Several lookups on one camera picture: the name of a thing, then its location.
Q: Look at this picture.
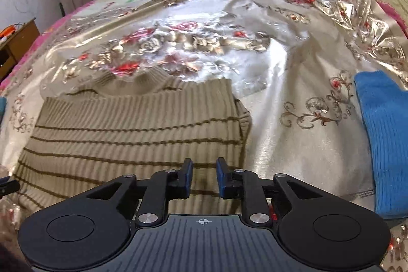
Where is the orange object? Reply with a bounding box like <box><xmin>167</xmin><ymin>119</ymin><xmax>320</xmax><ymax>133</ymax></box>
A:
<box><xmin>0</xmin><ymin>24</ymin><xmax>16</xmax><ymax>38</ymax></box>

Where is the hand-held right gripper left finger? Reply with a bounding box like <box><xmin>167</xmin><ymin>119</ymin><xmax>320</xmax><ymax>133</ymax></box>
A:
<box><xmin>86</xmin><ymin>158</ymin><xmax>193</xmax><ymax>226</ymax></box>

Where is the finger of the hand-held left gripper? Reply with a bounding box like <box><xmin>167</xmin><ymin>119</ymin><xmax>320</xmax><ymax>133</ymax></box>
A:
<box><xmin>0</xmin><ymin>178</ymin><xmax>20</xmax><ymax>196</ymax></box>

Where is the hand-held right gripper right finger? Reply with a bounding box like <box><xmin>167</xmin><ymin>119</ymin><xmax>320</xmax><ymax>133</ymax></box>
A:
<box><xmin>216</xmin><ymin>157</ymin><xmax>322</xmax><ymax>225</ymax></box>

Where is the beige striped knit sweater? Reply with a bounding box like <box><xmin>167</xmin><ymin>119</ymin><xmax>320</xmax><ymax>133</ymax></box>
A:
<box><xmin>11</xmin><ymin>71</ymin><xmax>252</xmax><ymax>228</ymax></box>

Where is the wooden nightstand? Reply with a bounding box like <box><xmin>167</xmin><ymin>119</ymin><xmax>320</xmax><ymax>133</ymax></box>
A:
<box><xmin>0</xmin><ymin>19</ymin><xmax>40</xmax><ymax>81</ymax></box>

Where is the blue knit garment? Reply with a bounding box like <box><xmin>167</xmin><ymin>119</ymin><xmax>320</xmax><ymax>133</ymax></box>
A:
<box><xmin>354</xmin><ymin>70</ymin><xmax>408</xmax><ymax>220</ymax></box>

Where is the shiny floral satin bedspread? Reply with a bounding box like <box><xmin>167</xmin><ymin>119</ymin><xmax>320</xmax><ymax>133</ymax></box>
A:
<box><xmin>0</xmin><ymin>0</ymin><xmax>408</xmax><ymax>272</ymax></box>

